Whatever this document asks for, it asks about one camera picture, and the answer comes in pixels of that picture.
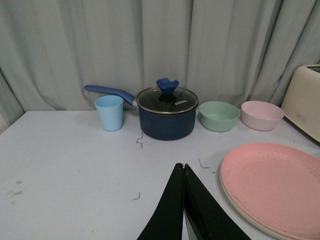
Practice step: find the light blue cup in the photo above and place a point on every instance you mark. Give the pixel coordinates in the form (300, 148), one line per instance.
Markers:
(110, 111)

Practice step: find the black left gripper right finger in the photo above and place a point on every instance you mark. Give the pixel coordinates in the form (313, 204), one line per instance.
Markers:
(207, 218)

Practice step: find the glass pot lid blue knob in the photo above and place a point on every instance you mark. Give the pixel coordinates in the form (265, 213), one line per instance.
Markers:
(167, 98)

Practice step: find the grey curtain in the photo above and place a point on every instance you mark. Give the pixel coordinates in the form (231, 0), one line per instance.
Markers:
(223, 50)

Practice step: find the dark blue saucepan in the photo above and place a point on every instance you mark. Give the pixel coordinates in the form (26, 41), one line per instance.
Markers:
(164, 127)

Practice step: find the green bowl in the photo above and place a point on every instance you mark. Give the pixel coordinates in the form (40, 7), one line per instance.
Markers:
(218, 116)

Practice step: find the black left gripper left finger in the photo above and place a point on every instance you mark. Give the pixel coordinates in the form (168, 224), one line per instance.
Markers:
(166, 222)

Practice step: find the cream toaster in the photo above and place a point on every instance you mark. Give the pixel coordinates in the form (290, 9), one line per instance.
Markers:
(301, 104)

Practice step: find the cream plate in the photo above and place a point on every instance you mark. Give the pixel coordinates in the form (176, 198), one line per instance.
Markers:
(282, 201)

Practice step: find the pink plate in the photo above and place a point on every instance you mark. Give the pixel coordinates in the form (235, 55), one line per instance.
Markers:
(271, 154)

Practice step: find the pink bowl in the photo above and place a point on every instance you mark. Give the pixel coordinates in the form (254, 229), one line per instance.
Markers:
(260, 115)

